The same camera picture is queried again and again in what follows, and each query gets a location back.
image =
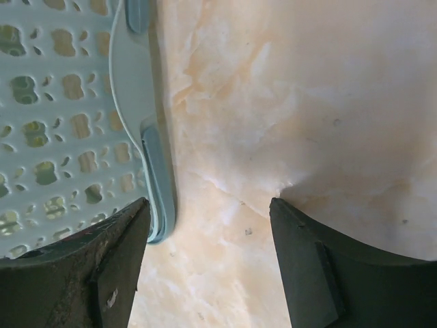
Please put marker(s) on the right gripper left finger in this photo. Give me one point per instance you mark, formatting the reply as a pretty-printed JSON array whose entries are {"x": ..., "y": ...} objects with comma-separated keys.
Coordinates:
[{"x": 88, "y": 279}]

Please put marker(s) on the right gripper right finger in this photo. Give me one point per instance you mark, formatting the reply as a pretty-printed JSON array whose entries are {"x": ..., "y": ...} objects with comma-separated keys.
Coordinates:
[{"x": 332, "y": 280}]

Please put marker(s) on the teal perforated basket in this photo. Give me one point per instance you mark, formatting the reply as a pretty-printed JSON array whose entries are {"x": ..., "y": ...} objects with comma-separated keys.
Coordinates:
[{"x": 80, "y": 132}]

